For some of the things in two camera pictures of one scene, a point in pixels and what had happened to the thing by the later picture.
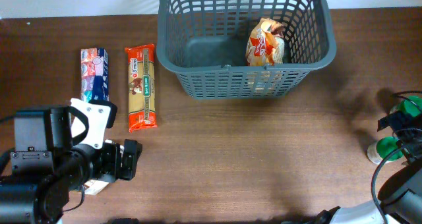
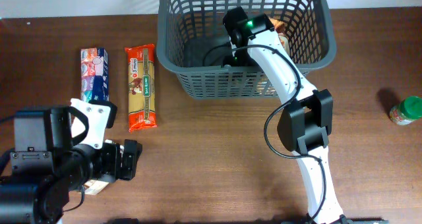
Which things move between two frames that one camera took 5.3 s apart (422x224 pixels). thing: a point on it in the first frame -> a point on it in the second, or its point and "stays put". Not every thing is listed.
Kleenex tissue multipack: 94,74 stays put
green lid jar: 408,106 stays put
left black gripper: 113,170 stays put
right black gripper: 395,120 -> 229,61
